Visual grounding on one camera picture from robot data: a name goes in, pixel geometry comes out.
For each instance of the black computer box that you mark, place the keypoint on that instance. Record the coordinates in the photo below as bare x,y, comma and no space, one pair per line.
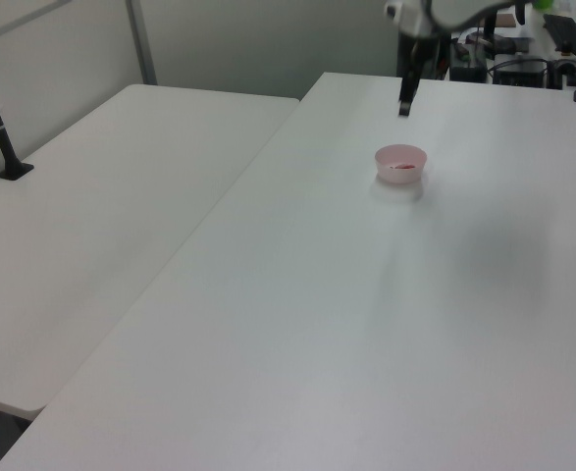
520,72

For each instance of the black power supply box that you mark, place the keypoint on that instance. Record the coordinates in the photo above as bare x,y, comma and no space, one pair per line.
469,68

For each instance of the green object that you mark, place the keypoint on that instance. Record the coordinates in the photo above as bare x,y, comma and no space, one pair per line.
543,3

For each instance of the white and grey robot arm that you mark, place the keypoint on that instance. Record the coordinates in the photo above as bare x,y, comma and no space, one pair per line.
415,17

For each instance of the pink plastic bowl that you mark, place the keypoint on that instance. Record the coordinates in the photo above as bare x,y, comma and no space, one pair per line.
400,175

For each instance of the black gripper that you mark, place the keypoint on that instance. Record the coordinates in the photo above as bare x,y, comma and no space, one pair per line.
417,54

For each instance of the brown flat board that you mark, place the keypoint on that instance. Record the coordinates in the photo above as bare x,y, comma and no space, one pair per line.
506,20

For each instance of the white folding table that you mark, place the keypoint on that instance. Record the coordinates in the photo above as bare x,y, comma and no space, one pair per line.
96,221

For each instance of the red toy strawberry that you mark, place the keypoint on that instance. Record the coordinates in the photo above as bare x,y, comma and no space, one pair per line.
404,167

